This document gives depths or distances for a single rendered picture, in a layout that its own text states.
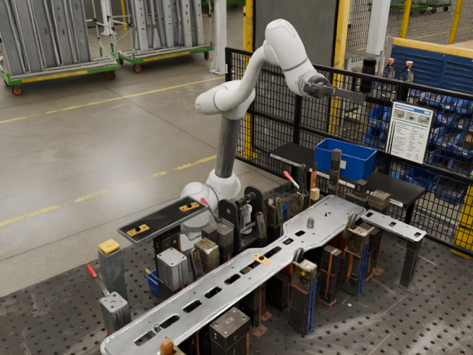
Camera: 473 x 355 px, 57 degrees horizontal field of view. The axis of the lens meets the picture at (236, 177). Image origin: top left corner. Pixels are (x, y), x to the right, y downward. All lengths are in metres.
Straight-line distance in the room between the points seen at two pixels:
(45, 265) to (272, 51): 2.65
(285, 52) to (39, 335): 1.53
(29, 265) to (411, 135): 2.87
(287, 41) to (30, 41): 6.96
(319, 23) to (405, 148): 1.80
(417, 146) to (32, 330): 2.01
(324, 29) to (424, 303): 2.45
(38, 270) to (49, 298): 1.41
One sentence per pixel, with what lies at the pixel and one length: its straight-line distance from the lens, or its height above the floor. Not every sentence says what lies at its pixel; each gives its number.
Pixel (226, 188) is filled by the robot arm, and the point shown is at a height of 0.97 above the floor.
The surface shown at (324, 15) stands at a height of 1.65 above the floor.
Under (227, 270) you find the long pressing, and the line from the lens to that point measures 1.80.
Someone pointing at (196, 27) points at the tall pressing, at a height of 0.67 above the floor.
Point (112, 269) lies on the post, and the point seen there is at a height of 1.07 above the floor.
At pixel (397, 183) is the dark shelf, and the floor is 1.03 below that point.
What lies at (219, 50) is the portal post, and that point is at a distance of 8.66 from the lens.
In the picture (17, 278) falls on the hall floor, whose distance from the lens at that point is 3.68.
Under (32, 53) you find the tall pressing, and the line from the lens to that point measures 8.29.
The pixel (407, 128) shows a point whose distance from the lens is 2.43.
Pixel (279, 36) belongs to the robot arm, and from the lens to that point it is 1.59.
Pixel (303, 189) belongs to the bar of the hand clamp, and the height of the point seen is 1.10.
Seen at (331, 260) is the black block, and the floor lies 0.96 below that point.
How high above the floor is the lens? 2.15
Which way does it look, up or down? 28 degrees down
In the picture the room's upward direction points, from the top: straight up
